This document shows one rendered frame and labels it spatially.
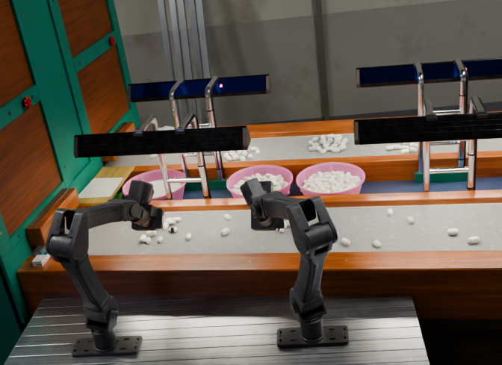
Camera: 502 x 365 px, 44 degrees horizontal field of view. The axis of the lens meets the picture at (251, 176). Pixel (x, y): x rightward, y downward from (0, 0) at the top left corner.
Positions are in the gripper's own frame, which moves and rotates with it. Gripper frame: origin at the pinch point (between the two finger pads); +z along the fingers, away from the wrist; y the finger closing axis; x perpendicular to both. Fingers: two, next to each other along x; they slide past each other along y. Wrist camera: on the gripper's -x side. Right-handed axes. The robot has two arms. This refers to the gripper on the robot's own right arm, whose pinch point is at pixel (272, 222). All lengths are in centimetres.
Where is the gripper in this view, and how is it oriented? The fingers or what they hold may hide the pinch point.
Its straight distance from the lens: 197.7
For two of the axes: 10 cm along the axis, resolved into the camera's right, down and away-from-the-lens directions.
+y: -9.8, 0.4, 1.9
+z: 2.0, 2.4, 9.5
